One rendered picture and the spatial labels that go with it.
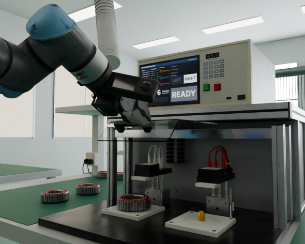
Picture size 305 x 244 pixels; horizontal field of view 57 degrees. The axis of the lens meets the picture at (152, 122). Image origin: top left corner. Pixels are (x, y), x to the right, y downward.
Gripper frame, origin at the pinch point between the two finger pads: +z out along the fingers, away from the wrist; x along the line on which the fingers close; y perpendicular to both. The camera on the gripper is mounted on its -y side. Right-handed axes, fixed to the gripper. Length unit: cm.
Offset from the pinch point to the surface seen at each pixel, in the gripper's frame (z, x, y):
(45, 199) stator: 24, 19, 59
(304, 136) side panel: 59, -30, -28
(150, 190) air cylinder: 35.4, 6.5, 18.8
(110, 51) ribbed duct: 50, -97, 100
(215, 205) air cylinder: 36.6, 8.6, -6.2
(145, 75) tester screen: 14.5, -31.3, 21.8
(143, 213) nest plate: 24.1, 17.5, 10.9
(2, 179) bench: 52, 7, 150
